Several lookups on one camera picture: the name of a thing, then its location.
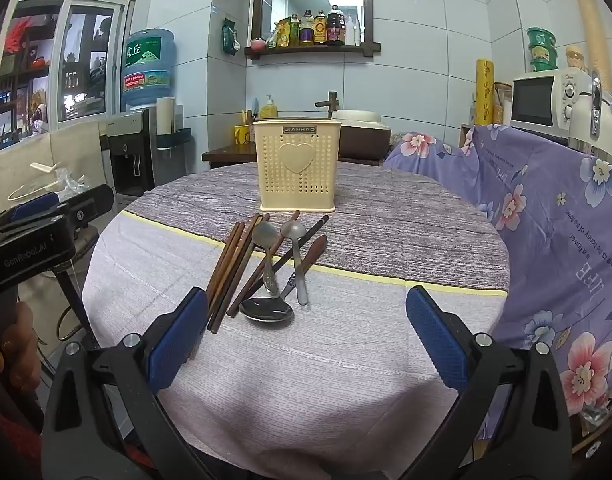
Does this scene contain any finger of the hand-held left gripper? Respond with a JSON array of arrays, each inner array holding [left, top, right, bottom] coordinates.
[[0, 193, 62, 250], [60, 184, 115, 235]]

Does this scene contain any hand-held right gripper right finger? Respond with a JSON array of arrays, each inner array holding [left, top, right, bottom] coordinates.
[[405, 285, 573, 480]]

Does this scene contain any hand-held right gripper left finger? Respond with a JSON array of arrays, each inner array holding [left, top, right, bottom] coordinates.
[[40, 287, 211, 480]]

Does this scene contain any brown wooden chopstick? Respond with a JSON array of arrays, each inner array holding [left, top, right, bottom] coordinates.
[[206, 221, 241, 306], [207, 220, 251, 334], [227, 210, 301, 317], [217, 212, 273, 330]]

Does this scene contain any large metal spoon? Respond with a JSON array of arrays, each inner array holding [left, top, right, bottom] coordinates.
[[239, 274, 299, 323]]

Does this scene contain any metal spoon ornate handle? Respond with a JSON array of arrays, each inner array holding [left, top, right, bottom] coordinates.
[[252, 221, 281, 297]]

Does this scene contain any brown wooden spoon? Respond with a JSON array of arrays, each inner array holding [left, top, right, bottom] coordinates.
[[298, 234, 329, 277]]

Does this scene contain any metal spoon plain handle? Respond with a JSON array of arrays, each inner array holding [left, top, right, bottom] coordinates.
[[280, 221, 310, 306]]

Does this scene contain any black chopstick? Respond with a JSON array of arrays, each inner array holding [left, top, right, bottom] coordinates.
[[240, 215, 331, 307]]

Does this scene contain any cream perforated utensil holder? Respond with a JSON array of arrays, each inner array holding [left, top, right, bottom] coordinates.
[[252, 119, 341, 212]]

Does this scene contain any person's left hand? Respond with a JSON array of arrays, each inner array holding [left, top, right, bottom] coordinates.
[[0, 304, 43, 432]]

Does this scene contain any clear plastic bag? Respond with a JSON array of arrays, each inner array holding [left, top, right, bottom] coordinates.
[[53, 167, 89, 197]]

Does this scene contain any beige cloth cover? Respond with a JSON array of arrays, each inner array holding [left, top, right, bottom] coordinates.
[[0, 120, 111, 231]]

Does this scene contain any grey water dispenser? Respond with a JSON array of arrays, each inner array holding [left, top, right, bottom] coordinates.
[[106, 106, 187, 198]]

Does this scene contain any dark green cup holder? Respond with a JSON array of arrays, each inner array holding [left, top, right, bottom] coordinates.
[[153, 127, 194, 152]]

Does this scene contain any cream paper cup sleeve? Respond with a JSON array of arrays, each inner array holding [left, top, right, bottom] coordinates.
[[156, 96, 175, 137]]

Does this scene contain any sliding glass window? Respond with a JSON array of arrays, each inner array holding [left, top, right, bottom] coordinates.
[[0, 0, 136, 153]]

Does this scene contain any dark wooden counter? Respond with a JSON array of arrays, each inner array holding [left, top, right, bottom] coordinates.
[[202, 144, 387, 170]]

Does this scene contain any blue water jug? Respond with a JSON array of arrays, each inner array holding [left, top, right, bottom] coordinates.
[[120, 28, 177, 111]]

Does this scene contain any purple floral cloth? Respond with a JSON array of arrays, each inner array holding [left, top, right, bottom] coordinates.
[[383, 122, 612, 456]]

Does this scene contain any dark container white lid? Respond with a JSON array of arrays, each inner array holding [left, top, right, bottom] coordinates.
[[331, 108, 393, 162]]

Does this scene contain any green hanging packet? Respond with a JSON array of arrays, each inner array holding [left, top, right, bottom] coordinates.
[[222, 17, 241, 56]]

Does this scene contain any yellow printed roll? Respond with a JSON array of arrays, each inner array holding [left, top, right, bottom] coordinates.
[[475, 58, 496, 126]]

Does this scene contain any white microwave oven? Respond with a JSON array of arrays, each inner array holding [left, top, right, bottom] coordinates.
[[510, 67, 587, 136]]

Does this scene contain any dark wood framed mirror shelf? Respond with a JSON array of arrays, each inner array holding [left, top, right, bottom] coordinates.
[[248, 0, 381, 60]]

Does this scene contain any large dark soy sauce bottle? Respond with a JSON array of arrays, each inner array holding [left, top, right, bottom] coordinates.
[[327, 5, 347, 46]]

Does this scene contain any tall stack of paper cups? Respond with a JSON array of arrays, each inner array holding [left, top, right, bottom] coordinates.
[[568, 0, 612, 91]]

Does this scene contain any white thermos chrome handle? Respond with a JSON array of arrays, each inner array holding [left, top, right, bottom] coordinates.
[[568, 71, 612, 155]]

